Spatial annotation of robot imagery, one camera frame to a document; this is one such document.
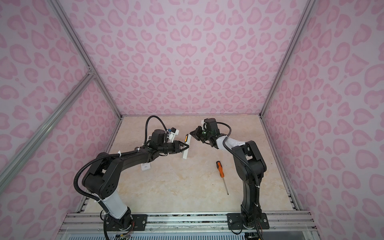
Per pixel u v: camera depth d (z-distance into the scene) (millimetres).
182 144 854
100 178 482
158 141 737
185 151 854
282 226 724
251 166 526
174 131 852
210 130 779
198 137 859
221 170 898
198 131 858
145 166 906
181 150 825
